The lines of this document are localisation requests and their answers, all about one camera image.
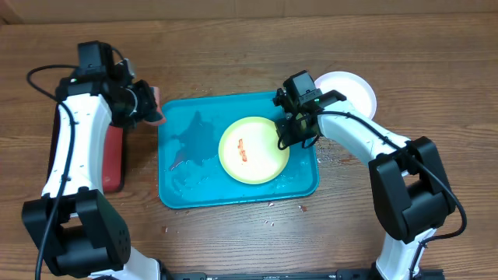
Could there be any yellow-green plate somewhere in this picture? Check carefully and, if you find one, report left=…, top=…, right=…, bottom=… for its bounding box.
left=218, top=117, right=290, bottom=184

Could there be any white plate with red smear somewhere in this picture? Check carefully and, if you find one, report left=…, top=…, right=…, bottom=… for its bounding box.
left=314, top=71, right=377, bottom=120

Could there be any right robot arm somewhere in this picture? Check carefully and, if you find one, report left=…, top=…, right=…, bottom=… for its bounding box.
left=273, top=89, right=460, bottom=279

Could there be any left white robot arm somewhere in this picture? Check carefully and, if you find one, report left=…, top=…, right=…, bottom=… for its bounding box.
left=22, top=75, right=170, bottom=279

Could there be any red tray with dark rim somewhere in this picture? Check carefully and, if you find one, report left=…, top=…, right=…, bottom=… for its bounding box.
left=47, top=110, right=126, bottom=194

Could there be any teal plastic tray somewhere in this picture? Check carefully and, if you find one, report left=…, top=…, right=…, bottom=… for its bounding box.
left=158, top=92, right=319, bottom=209

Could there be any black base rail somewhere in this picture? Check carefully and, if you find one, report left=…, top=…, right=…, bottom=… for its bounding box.
left=155, top=268, right=445, bottom=280

